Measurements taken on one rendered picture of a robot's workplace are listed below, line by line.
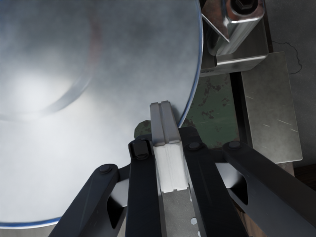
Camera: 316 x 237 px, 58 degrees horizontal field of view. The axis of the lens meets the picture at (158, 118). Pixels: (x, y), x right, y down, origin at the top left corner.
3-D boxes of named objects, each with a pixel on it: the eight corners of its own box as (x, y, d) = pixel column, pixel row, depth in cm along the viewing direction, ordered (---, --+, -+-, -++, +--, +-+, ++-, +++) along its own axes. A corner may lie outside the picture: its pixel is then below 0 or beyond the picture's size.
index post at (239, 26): (237, 52, 30) (270, 13, 20) (208, 57, 30) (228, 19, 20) (233, 27, 30) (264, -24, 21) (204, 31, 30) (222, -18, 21)
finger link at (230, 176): (187, 170, 13) (252, 159, 13) (175, 127, 18) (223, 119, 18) (191, 197, 14) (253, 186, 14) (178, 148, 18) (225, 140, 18)
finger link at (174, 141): (167, 143, 14) (181, 140, 14) (159, 101, 21) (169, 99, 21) (175, 192, 15) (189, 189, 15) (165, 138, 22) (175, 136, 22)
